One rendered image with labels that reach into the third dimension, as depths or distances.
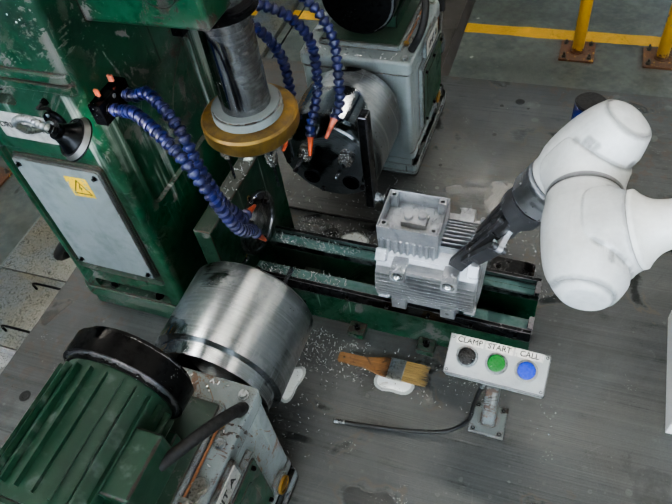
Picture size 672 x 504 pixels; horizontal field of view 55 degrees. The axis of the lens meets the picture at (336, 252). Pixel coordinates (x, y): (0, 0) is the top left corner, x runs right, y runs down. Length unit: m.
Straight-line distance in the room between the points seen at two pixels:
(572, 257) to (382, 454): 0.68
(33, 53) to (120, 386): 0.53
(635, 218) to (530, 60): 2.82
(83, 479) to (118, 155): 0.58
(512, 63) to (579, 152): 2.69
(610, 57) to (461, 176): 2.01
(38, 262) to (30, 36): 1.48
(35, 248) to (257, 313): 1.51
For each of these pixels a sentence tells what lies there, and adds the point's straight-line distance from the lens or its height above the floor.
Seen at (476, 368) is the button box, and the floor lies 1.06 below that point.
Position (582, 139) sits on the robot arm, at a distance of 0.93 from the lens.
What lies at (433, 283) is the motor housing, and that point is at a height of 1.05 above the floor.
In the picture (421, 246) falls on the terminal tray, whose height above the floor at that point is 1.11.
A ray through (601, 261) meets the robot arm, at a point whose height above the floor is 1.43.
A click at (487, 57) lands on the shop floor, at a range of 3.64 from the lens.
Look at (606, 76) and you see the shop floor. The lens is 3.57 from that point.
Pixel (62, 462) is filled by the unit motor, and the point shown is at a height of 1.35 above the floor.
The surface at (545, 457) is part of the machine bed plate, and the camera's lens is 1.37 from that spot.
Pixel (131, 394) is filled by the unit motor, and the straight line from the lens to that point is 0.89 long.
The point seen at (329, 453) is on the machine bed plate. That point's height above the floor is 0.80.
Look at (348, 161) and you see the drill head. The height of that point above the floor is 1.07.
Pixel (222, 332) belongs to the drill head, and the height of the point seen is 1.16.
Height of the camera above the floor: 2.06
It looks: 50 degrees down
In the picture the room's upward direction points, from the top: 10 degrees counter-clockwise
